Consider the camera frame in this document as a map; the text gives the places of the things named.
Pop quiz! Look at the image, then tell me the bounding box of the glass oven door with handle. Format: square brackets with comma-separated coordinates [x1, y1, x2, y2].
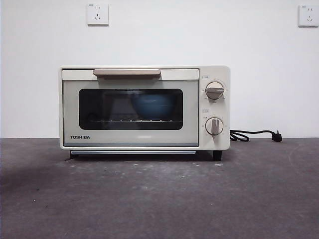
[61, 68, 200, 147]

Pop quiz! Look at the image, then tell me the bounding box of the black power cord with plug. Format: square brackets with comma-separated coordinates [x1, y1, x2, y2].
[229, 129, 284, 143]

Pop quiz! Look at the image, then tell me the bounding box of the oven timer knob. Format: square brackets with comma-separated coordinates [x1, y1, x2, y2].
[204, 117, 224, 136]

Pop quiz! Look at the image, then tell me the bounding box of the oven temperature knob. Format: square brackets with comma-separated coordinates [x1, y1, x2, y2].
[205, 81, 225, 100]

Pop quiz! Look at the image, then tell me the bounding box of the oven crumb tray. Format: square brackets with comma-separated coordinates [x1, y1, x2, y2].
[70, 150, 197, 155]

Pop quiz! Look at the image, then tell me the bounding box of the cream Toshiba toaster oven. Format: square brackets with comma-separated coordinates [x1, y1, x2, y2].
[59, 65, 230, 161]

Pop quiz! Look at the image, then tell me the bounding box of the white wall socket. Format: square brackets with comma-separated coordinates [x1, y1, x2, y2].
[87, 2, 109, 26]
[298, 4, 319, 28]

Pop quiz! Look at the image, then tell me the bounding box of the blue ribbed bowl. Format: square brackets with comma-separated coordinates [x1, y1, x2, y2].
[131, 94, 172, 120]

